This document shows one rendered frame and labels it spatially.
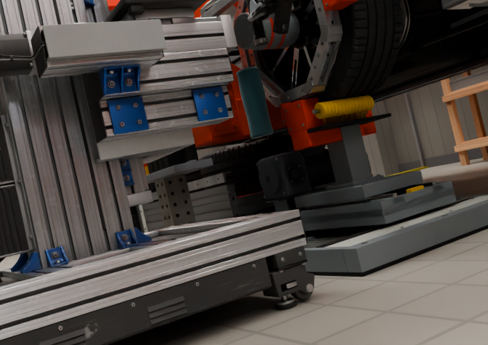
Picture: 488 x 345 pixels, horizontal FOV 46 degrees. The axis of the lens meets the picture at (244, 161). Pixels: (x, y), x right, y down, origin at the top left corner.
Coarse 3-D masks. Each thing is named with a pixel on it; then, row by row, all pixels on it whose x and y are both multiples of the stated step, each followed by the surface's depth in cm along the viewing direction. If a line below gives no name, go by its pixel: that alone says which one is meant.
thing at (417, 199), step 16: (400, 192) 210; (416, 192) 193; (432, 192) 197; (448, 192) 201; (320, 208) 219; (336, 208) 203; (352, 208) 196; (368, 208) 189; (384, 208) 184; (400, 208) 188; (416, 208) 192; (432, 208) 196; (304, 224) 220; (320, 224) 212; (336, 224) 204; (352, 224) 197; (368, 224) 191; (384, 224) 189
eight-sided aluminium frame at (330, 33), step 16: (240, 0) 226; (320, 0) 189; (320, 16) 190; (336, 16) 190; (336, 32) 189; (240, 48) 232; (320, 48) 192; (336, 48) 194; (256, 64) 232; (320, 64) 194; (320, 80) 201; (272, 96) 219; (288, 96) 213; (304, 96) 206
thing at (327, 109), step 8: (368, 96) 211; (320, 104) 199; (328, 104) 200; (336, 104) 201; (344, 104) 203; (352, 104) 205; (360, 104) 207; (368, 104) 209; (312, 112) 199; (320, 112) 199; (328, 112) 199; (336, 112) 201; (344, 112) 204; (352, 112) 206
